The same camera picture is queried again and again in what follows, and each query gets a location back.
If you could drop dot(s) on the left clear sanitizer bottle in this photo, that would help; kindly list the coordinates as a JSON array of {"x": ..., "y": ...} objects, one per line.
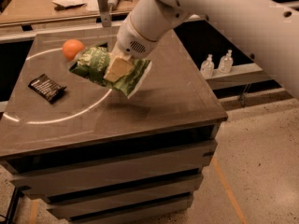
[{"x": 207, "y": 67}]

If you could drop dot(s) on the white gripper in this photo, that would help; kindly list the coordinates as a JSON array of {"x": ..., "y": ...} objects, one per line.
[{"x": 132, "y": 40}]

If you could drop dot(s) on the white papers on workbench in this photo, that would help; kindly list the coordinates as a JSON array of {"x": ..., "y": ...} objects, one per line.
[{"x": 90, "y": 5}]

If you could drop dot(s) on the orange fruit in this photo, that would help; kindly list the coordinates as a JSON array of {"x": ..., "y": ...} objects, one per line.
[{"x": 71, "y": 48}]

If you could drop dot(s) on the green jalapeno chip bag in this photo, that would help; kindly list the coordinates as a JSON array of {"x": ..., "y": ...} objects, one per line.
[{"x": 92, "y": 63}]

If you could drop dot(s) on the grey drawer cabinet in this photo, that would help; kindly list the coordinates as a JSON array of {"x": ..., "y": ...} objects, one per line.
[{"x": 95, "y": 156}]

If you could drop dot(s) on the wooden background workbench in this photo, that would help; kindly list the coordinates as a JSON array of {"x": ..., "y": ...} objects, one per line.
[{"x": 30, "y": 12}]

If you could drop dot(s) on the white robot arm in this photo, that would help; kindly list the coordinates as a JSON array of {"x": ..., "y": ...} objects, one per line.
[{"x": 263, "y": 29}]

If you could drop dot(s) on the right clear sanitizer bottle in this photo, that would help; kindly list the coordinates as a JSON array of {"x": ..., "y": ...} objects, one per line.
[{"x": 226, "y": 62}]

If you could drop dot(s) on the black rxbar chocolate bar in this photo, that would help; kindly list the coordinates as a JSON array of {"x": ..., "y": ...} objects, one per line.
[{"x": 47, "y": 88}]

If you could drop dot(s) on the clear sanitizer bottle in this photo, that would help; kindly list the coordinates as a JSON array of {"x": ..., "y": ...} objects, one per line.
[
  {"x": 226, "y": 62},
  {"x": 207, "y": 67}
]

